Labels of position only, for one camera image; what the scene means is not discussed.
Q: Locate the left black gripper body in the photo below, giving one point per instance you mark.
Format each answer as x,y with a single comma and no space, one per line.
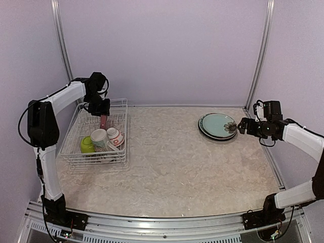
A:
96,105

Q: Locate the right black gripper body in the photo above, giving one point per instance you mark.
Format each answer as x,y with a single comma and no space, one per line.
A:
262,131

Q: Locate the pink polka dot dish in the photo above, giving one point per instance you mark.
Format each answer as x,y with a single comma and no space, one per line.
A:
103,122

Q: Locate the light teal plate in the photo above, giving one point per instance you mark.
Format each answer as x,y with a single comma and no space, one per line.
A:
217,125

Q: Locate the black striped plate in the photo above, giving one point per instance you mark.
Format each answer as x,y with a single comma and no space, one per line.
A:
202,131

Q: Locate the red floral plate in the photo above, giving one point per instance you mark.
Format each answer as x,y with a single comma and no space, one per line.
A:
201,124

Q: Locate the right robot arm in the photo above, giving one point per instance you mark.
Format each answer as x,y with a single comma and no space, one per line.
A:
302,144

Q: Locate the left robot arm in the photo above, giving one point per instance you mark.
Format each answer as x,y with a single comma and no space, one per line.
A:
43,133

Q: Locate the white patterned mug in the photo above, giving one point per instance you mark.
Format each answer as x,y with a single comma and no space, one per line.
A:
101,141

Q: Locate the red white patterned bowl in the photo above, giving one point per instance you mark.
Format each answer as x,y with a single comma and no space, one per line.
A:
115,136

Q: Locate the green cup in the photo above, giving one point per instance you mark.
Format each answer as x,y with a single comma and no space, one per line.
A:
86,145

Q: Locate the white wire dish rack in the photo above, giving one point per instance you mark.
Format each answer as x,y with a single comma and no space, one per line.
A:
83,124

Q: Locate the right aluminium corner post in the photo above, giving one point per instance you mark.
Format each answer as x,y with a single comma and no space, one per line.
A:
262,53

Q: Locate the aluminium corner post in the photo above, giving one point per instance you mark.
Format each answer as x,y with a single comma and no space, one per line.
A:
262,53
60,37

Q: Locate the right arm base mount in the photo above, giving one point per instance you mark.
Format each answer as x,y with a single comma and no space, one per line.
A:
257,219

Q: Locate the aluminium front rail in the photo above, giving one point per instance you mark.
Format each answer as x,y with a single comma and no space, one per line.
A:
113,228

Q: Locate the left aluminium corner post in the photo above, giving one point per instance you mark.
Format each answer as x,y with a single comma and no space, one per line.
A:
60,37

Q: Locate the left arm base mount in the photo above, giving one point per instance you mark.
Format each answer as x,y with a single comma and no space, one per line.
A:
69,219

